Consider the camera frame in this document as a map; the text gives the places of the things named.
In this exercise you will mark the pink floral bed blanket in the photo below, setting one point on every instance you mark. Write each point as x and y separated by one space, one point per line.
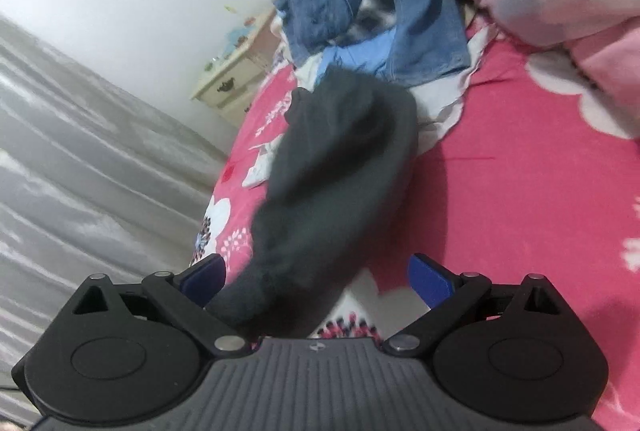
539 175

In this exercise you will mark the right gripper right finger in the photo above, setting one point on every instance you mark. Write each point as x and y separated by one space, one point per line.
450 299

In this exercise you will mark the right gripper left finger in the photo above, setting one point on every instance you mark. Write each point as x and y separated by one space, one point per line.
181 299

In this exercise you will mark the dark grey garment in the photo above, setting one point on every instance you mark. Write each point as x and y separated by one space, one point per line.
339 176

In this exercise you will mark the grey satin curtain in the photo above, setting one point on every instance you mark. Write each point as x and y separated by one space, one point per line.
93 180

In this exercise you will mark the white garment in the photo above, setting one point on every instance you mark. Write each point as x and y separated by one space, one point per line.
439 103

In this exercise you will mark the cream bedside cabinet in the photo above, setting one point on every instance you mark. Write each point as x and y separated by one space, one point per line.
229 83

